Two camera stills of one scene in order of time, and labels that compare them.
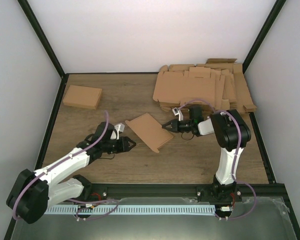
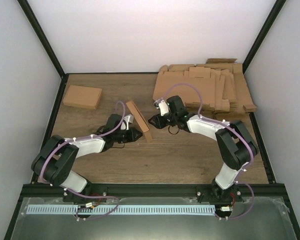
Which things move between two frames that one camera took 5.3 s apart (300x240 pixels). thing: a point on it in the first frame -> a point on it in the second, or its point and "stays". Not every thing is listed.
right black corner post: [263, 34] stays
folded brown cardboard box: [84, 97] stays
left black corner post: [48, 48] stays
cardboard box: [150, 131] -> [140, 120]
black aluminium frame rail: [172, 192] stays
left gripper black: [125, 146] -> [132, 137]
